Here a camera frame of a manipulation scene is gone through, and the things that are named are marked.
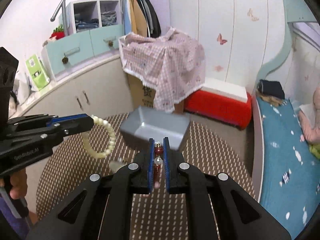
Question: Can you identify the hanging clothes row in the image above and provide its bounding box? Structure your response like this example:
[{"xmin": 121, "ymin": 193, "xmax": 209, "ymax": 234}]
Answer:
[{"xmin": 120, "ymin": 0, "xmax": 162, "ymax": 38}]

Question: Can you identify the white foam board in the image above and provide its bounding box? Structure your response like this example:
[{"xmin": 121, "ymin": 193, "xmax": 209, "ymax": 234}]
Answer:
[{"xmin": 201, "ymin": 77, "xmax": 248, "ymax": 103}]

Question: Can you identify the red strawberry plush toy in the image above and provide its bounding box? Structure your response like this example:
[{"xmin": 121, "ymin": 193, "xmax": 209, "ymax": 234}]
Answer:
[{"xmin": 50, "ymin": 24, "xmax": 65, "ymax": 40}]

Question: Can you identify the green pillow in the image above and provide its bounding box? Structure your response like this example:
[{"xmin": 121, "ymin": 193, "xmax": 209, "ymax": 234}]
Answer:
[{"xmin": 309, "ymin": 144, "xmax": 320, "ymax": 159}]

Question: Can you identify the pink stuffed pillow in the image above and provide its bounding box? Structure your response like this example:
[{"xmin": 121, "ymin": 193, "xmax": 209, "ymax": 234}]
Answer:
[{"xmin": 298, "ymin": 87, "xmax": 320, "ymax": 145}]

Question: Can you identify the brown polka dot tablecloth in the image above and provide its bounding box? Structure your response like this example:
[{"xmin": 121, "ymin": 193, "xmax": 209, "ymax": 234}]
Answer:
[{"xmin": 36, "ymin": 114, "xmax": 255, "ymax": 239}]

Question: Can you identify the red storage ottoman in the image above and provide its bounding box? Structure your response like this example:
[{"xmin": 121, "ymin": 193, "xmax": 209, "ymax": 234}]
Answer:
[{"xmin": 184, "ymin": 90, "xmax": 252, "ymax": 130}]

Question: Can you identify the silver metal handrail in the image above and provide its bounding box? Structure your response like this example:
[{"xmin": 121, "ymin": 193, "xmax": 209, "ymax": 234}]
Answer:
[{"xmin": 50, "ymin": 0, "xmax": 66, "ymax": 22}]

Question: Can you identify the white wardrobe with butterflies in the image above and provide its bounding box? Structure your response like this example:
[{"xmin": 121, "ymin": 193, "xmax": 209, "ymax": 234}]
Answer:
[{"xmin": 169, "ymin": 0, "xmax": 285, "ymax": 92}]

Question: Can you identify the pink checked cloth cover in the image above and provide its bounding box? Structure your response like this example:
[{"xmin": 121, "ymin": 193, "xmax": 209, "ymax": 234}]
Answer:
[{"xmin": 119, "ymin": 28, "xmax": 206, "ymax": 113}]

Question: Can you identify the green paper bag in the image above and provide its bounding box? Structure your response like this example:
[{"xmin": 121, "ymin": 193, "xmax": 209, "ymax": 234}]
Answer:
[{"xmin": 25, "ymin": 54, "xmax": 50, "ymax": 92}]

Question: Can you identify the folded dark clothes pile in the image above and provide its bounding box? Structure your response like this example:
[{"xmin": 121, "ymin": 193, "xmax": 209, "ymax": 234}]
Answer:
[{"xmin": 257, "ymin": 79, "xmax": 285, "ymax": 99}]

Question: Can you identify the blue patterned bed mattress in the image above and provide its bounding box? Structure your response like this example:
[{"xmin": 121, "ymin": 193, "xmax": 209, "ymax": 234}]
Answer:
[{"xmin": 255, "ymin": 98, "xmax": 319, "ymax": 239}]

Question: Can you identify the brown cardboard box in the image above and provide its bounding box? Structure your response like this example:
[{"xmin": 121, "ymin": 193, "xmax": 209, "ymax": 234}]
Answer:
[{"xmin": 127, "ymin": 74, "xmax": 184, "ymax": 114}]

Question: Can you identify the teal bunk bed frame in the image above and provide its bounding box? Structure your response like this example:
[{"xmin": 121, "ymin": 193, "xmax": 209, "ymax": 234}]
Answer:
[{"xmin": 255, "ymin": 0, "xmax": 319, "ymax": 103}]

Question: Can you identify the lilac stair shelf unit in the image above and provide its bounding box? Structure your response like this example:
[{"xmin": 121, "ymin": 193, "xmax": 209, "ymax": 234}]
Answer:
[{"xmin": 56, "ymin": 0, "xmax": 122, "ymax": 35}]

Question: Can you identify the person's left hand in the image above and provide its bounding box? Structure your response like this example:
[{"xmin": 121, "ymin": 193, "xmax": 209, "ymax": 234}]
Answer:
[{"xmin": 10, "ymin": 168, "xmax": 28, "ymax": 199}]

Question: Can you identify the cream pearl bead bracelet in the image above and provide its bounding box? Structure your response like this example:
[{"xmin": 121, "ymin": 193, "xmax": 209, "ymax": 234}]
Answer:
[{"xmin": 81, "ymin": 114, "xmax": 117, "ymax": 159}]

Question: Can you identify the grey metal rectangular tray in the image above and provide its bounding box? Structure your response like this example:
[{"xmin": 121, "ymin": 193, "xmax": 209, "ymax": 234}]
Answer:
[{"xmin": 120, "ymin": 106, "xmax": 190, "ymax": 152}]

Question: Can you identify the teal drawer unit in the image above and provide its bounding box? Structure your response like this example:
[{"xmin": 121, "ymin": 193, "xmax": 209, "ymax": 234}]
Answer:
[{"xmin": 41, "ymin": 24, "xmax": 124, "ymax": 81}]

